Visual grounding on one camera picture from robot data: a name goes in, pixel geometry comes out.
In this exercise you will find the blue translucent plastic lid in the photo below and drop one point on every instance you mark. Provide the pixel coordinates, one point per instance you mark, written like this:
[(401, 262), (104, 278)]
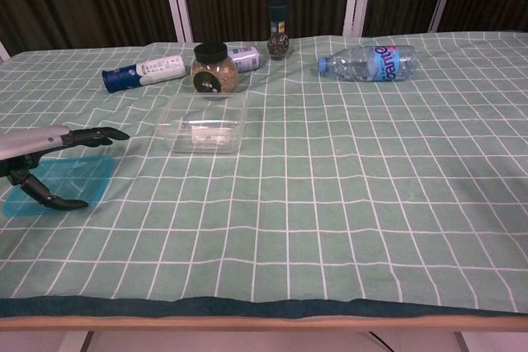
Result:
[(82, 175)]

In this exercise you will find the transparent plastic container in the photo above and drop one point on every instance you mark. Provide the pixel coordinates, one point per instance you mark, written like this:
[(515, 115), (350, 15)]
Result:
[(202, 121)]

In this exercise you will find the green checked tablecloth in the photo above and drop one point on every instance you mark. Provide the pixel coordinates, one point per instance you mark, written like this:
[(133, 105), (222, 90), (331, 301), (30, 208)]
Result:
[(330, 183)]

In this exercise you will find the spice grinder bottle dark cap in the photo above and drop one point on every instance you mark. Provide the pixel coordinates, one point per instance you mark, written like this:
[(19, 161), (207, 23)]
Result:
[(278, 43)]

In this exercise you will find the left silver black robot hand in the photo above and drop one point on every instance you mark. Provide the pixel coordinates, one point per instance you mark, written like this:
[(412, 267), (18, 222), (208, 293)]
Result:
[(37, 142)]

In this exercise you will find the clear plastic water bottle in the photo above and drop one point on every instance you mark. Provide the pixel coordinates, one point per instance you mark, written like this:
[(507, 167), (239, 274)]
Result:
[(363, 63)]

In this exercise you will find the round grain jar black lid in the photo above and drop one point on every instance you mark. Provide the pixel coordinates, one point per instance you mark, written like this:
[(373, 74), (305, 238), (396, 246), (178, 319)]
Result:
[(214, 73)]

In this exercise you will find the dark teal under cloth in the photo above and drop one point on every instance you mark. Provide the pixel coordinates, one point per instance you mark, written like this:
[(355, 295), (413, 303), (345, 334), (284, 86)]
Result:
[(247, 307)]

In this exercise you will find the white spray can blue cap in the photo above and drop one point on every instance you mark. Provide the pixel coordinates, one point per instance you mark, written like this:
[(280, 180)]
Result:
[(144, 71)]

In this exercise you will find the white and blue drink can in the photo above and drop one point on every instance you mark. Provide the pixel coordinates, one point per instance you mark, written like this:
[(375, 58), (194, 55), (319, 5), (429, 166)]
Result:
[(246, 57)]

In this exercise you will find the wooden table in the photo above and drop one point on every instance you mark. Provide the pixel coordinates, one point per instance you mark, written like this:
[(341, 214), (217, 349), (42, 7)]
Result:
[(247, 323)]

